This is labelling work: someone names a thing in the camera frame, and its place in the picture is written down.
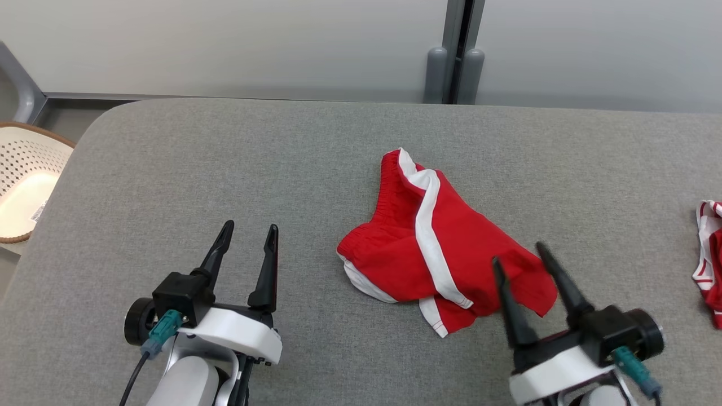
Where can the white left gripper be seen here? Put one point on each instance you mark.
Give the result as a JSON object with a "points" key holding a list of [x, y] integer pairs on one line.
{"points": [[237, 335]]}

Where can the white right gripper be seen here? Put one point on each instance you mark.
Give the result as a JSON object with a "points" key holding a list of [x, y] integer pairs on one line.
{"points": [[553, 372]]}

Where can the red shorts white stripe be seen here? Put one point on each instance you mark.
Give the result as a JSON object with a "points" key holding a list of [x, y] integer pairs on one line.
{"points": [[479, 242]]}

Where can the red basketball jersey white sleeves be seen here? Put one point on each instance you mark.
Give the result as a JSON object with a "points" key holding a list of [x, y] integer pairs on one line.
{"points": [[712, 259]]}

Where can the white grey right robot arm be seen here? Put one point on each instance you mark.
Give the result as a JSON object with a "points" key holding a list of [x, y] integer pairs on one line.
{"points": [[601, 397]]}

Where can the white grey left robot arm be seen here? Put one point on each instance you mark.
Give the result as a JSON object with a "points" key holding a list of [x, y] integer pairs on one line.
{"points": [[189, 383]]}

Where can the white barcode sticker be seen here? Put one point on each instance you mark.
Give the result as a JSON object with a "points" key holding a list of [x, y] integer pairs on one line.
{"points": [[39, 211]]}

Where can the white perforated laundry basket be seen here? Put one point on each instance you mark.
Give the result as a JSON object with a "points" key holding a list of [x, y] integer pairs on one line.
{"points": [[28, 175]]}

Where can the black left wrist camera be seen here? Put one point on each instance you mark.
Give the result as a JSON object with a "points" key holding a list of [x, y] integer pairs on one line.
{"points": [[180, 296]]}

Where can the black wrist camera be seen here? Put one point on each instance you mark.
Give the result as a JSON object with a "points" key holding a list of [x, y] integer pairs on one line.
{"points": [[620, 330], [180, 296]]}

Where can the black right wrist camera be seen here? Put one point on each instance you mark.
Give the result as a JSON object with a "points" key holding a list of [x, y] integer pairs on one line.
{"points": [[620, 330]]}

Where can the grey wall partition post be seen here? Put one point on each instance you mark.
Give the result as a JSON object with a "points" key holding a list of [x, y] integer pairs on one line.
{"points": [[454, 51]]}

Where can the grey metal frame strut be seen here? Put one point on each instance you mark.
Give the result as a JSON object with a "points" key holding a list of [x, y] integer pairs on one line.
{"points": [[20, 84]]}

